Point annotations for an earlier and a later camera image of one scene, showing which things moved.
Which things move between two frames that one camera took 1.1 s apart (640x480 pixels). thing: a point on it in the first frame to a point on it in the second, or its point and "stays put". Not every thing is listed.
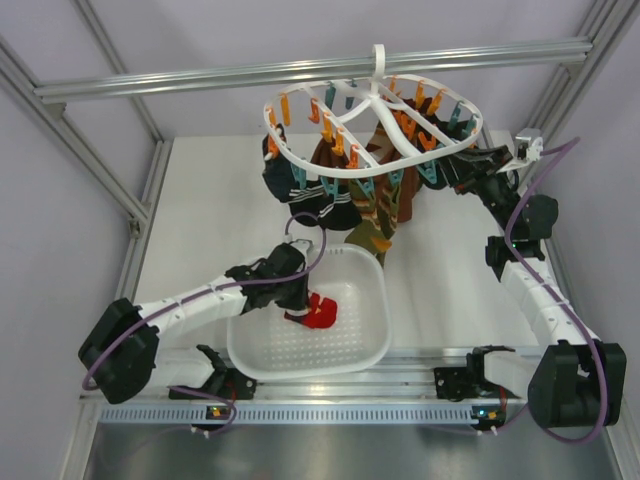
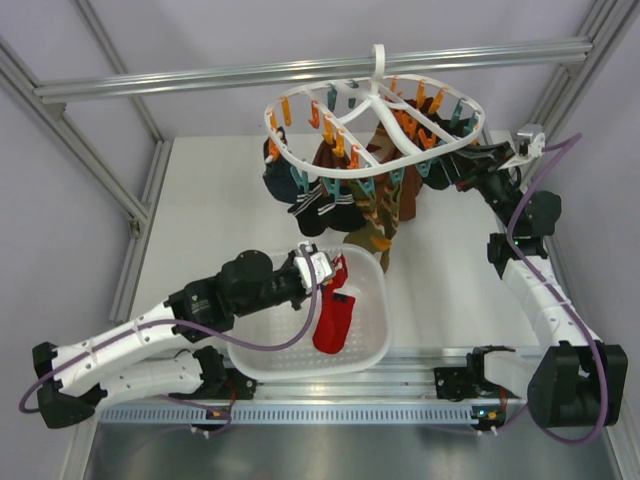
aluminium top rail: (443, 62) stays put
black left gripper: (301, 301) stays put
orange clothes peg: (327, 133) stays put
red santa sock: (320, 313) to (341, 275)
